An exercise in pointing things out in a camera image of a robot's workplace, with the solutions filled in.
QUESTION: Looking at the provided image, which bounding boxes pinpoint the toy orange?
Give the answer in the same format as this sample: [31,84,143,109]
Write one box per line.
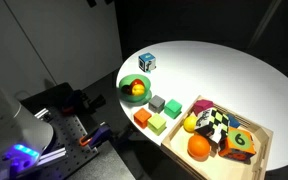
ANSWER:
[187,135,211,158]

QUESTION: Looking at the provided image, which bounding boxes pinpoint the yellow toy lemon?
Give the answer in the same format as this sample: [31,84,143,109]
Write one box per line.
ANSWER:
[183,116,197,132]

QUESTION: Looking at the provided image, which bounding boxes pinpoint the orange cube block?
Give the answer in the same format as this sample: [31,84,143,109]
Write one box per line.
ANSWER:
[133,108,151,129]

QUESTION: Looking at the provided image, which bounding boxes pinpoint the blue fabric dice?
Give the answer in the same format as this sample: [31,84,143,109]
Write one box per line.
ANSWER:
[138,53,156,72]

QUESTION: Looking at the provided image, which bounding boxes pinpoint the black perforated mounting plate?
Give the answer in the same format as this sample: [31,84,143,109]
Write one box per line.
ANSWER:
[17,82,137,180]

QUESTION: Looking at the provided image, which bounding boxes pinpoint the black white checkered fabric dice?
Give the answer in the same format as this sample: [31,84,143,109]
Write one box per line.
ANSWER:
[195,107,230,143]

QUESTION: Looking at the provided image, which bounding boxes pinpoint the magenta cube block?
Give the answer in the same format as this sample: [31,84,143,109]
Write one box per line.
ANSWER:
[193,99,213,115]

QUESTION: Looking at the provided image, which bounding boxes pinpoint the purple orange clamp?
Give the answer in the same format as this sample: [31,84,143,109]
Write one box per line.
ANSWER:
[79,122,112,148]

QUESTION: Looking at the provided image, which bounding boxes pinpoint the dark green cube block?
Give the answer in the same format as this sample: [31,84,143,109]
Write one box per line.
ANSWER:
[164,99,182,119]

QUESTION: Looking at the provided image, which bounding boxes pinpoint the grey cube block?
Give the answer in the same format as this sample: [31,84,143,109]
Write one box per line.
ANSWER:
[148,95,165,113]

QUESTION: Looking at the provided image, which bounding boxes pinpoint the red toy fruit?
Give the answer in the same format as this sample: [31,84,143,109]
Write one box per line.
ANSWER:
[130,79,144,87]

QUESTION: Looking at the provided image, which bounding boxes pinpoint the green plastic bowl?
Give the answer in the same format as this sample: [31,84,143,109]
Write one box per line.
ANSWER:
[118,74,152,104]

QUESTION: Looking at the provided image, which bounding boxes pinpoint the small blue block in tray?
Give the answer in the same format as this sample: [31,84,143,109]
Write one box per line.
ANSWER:
[227,114,240,128]

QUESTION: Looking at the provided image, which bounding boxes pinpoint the orange fabric dice number six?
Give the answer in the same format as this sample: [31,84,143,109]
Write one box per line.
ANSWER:
[218,127,256,162]

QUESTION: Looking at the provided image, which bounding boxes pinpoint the lime green cube block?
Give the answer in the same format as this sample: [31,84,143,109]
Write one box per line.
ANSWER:
[147,114,166,136]

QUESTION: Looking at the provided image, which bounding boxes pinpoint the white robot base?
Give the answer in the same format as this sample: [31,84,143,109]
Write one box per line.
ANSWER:
[0,87,54,180]

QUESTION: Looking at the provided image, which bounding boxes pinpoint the yellow toy fruit in bowl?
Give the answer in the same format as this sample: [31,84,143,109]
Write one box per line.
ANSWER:
[132,85,145,96]

